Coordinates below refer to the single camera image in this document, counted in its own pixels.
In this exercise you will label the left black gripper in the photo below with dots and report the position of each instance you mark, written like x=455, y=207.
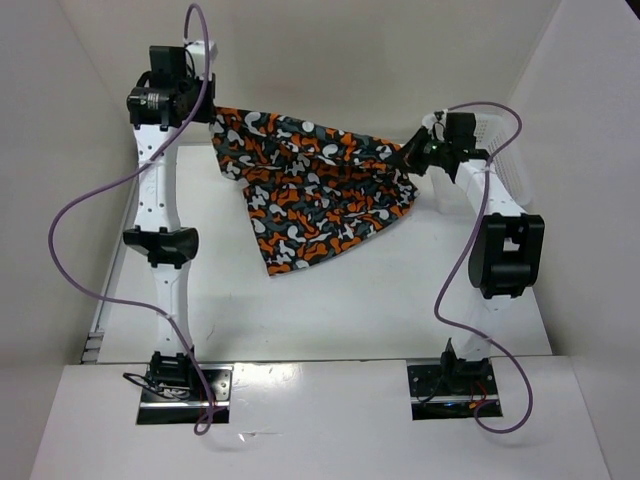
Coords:
x=210, y=107

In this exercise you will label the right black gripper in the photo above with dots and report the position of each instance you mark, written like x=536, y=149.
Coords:
x=409, y=159

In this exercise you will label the orange camouflage shorts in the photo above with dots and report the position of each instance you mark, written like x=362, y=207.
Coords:
x=311, y=192

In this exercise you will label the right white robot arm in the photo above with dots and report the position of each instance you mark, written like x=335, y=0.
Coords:
x=502, y=254

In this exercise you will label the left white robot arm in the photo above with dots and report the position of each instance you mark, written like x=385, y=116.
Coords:
x=158, y=234

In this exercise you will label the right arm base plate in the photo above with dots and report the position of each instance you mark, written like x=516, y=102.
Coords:
x=456, y=393

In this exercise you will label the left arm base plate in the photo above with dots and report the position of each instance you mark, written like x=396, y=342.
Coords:
x=161, y=405

